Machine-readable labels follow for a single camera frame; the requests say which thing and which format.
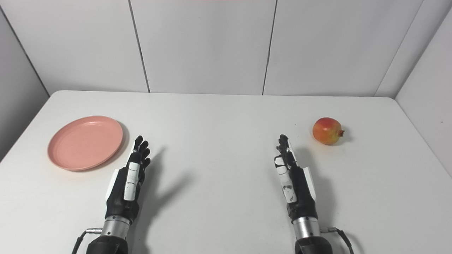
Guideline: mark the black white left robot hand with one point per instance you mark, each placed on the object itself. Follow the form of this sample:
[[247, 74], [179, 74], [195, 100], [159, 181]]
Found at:
[[122, 201]]

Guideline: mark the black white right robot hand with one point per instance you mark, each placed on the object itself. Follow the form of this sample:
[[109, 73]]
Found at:
[[302, 197]]

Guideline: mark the pink round plate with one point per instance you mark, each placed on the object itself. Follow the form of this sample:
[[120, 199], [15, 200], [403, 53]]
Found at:
[[84, 143]]

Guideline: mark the red yellow pomegranate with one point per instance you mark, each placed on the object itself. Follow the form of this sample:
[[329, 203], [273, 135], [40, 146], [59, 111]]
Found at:
[[326, 131]]

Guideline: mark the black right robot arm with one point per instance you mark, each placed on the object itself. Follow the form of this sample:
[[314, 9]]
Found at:
[[312, 245]]

